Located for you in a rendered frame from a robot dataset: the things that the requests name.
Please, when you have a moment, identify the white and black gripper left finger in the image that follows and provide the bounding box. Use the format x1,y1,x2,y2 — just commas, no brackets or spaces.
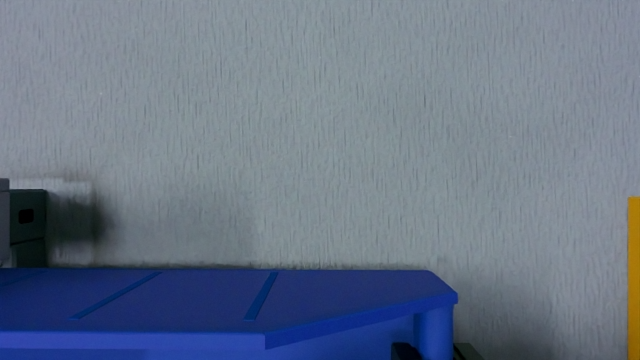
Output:
391,342,422,360

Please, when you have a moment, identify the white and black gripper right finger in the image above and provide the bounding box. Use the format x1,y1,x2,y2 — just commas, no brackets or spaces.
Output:
453,343,484,360

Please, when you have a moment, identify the blue bin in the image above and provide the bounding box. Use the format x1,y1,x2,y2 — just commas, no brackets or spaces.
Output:
0,268,458,360

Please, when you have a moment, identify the yellow bar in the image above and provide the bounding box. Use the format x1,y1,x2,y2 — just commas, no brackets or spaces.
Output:
628,196,640,360

